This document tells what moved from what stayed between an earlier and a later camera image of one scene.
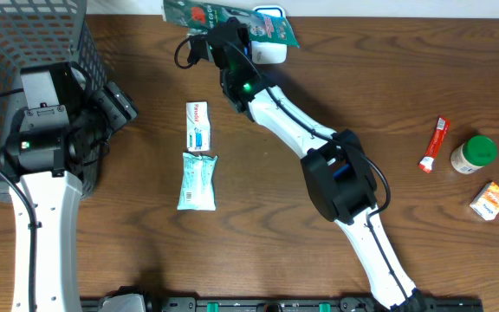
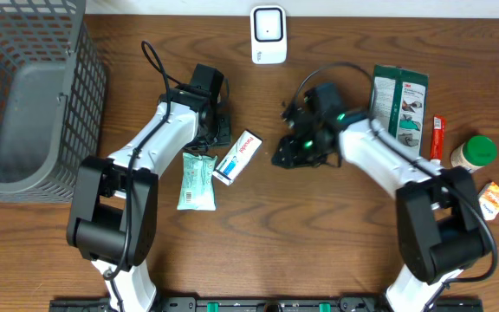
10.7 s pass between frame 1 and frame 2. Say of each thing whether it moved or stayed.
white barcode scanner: stayed
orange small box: stayed
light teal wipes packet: stayed
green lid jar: stayed
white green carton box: moved
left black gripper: moved
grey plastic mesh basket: stayed
